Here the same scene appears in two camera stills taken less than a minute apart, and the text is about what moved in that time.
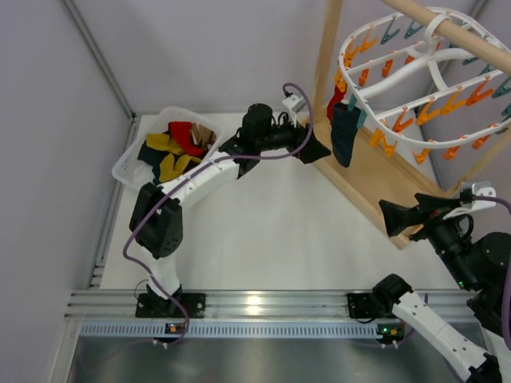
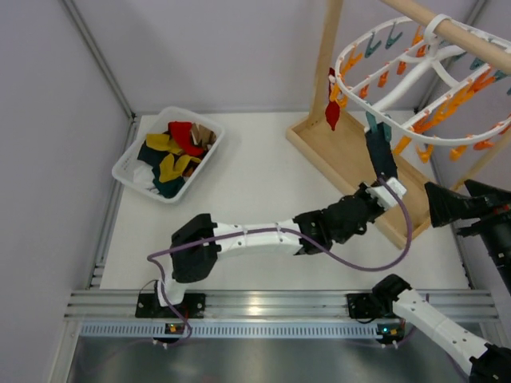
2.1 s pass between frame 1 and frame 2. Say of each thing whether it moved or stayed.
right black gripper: moved
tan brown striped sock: stayed
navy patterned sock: stayed
